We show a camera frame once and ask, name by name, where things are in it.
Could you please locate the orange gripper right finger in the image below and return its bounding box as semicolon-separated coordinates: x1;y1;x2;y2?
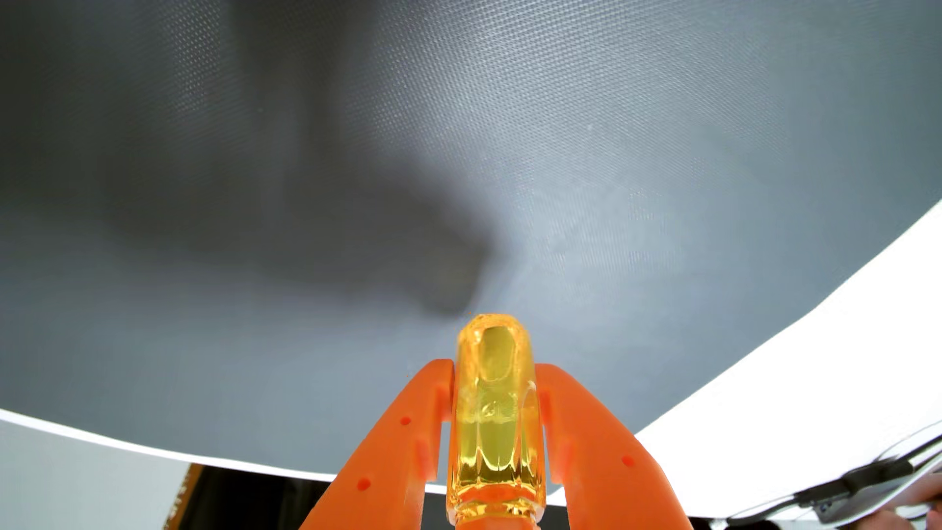
533;363;693;530

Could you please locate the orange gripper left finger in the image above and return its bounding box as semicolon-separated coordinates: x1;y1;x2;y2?
300;359;457;530

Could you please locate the yellow eyedrops bottle orange cap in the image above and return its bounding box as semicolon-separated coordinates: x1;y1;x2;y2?
445;314;549;530

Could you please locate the person's hand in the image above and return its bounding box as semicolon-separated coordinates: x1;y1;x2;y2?
846;473;942;530

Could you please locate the brown wooden board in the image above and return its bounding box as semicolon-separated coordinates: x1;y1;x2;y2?
163;464;207;530

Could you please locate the grey textured mat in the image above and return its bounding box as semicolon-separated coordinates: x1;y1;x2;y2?
0;0;942;487

